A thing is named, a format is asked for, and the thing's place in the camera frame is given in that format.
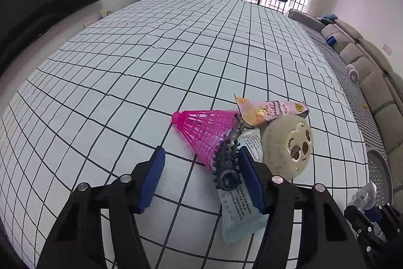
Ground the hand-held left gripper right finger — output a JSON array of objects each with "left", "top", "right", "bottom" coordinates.
[{"left": 238, "top": 145, "right": 359, "bottom": 269}]

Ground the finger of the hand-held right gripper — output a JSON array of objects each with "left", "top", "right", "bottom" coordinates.
[
  {"left": 344, "top": 205, "right": 378, "bottom": 244},
  {"left": 367, "top": 202, "right": 398, "bottom": 227}
]

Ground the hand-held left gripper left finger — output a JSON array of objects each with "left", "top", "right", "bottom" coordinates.
[{"left": 37, "top": 145, "right": 166, "bottom": 269}]

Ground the black spiky tube toy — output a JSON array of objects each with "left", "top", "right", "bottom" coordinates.
[{"left": 212, "top": 113, "right": 257, "bottom": 191}]

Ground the grey perforated plastic basket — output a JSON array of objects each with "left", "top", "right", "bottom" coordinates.
[{"left": 367, "top": 147, "right": 394, "bottom": 206}]

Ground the beige plush sloth head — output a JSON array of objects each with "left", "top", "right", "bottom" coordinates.
[{"left": 262, "top": 114, "right": 314, "bottom": 180}]

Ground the pink orange snack wrapper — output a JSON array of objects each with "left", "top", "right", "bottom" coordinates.
[{"left": 233, "top": 93, "right": 310, "bottom": 126}]

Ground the pink plastic shuttlecock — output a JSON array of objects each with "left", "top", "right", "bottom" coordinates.
[{"left": 172, "top": 110, "right": 241, "bottom": 170}]

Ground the black white checked tablecloth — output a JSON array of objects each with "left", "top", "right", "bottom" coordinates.
[{"left": 0, "top": 0, "right": 369, "bottom": 269}]

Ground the small white fan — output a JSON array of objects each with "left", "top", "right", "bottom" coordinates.
[{"left": 345, "top": 64, "right": 360, "bottom": 82}]

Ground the beige sofa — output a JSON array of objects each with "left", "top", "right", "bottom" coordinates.
[{"left": 321, "top": 18, "right": 403, "bottom": 162}]

